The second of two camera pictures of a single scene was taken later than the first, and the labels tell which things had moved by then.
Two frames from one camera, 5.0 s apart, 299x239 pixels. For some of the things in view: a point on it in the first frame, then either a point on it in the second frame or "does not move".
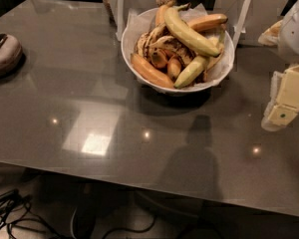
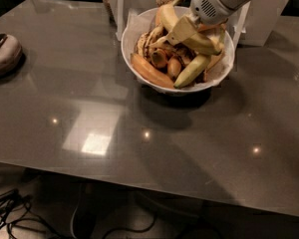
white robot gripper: [295, 34] → [204, 3]
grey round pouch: [6, 54] does not move
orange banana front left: [152, 75] does not move
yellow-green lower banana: [196, 65] does not move
